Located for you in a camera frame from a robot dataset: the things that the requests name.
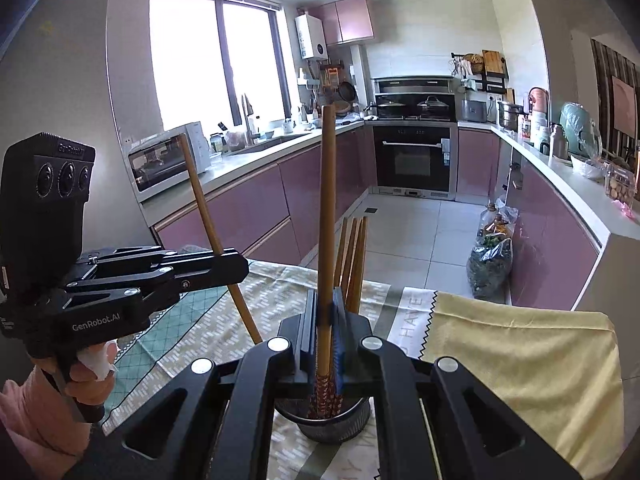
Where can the kitchen faucet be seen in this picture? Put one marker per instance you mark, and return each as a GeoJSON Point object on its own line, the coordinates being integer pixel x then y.
{"type": "Point", "coordinates": [248, 113]}

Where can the steel pot on counter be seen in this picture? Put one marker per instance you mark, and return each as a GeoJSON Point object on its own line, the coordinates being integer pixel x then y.
{"type": "Point", "coordinates": [508, 114]}

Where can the pink kettle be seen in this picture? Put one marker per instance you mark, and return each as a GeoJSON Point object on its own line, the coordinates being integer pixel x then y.
{"type": "Point", "coordinates": [538, 100]}

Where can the pink upper cabinet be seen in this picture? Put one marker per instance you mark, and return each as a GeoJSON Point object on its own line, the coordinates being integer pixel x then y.
{"type": "Point", "coordinates": [345, 21]}

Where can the wooden chopstick red end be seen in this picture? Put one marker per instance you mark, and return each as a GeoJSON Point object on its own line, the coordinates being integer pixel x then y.
{"type": "Point", "coordinates": [340, 255]}
{"type": "Point", "coordinates": [325, 259]}
{"type": "Point", "coordinates": [356, 276]}
{"type": "Point", "coordinates": [349, 256]}
{"type": "Point", "coordinates": [214, 241]}

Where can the white microwave oven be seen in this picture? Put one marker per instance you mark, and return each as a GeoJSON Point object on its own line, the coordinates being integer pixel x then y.
{"type": "Point", "coordinates": [157, 162]}

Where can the pink sleeve forearm left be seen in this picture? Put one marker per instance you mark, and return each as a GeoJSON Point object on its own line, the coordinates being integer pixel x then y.
{"type": "Point", "coordinates": [40, 439]}

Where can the patterned tablecloth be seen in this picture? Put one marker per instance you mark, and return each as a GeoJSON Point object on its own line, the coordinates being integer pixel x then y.
{"type": "Point", "coordinates": [497, 393]}

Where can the black built-in oven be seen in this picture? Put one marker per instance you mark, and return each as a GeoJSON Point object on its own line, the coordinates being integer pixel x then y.
{"type": "Point", "coordinates": [416, 157]}

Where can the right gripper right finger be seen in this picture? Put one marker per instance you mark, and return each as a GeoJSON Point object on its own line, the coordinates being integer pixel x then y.
{"type": "Point", "coordinates": [435, 420]}

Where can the plastic bag of vegetables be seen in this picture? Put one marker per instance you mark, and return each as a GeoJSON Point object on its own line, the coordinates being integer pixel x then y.
{"type": "Point", "coordinates": [491, 258]}

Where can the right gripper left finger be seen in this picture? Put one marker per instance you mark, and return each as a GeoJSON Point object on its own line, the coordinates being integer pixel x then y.
{"type": "Point", "coordinates": [215, 424]}

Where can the grey refrigerator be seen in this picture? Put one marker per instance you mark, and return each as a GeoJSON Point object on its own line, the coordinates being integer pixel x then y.
{"type": "Point", "coordinates": [82, 69]}

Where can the white water heater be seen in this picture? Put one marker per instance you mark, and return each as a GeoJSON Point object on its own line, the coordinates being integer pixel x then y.
{"type": "Point", "coordinates": [312, 44]}

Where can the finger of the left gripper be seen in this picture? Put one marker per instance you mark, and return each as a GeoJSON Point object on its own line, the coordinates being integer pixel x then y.
{"type": "Point", "coordinates": [204, 269]}

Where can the black mesh utensil cup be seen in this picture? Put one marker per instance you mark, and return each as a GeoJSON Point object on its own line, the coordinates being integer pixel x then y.
{"type": "Point", "coordinates": [347, 424]}

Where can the left hand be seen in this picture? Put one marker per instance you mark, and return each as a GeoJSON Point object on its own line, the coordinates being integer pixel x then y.
{"type": "Point", "coordinates": [83, 384]}

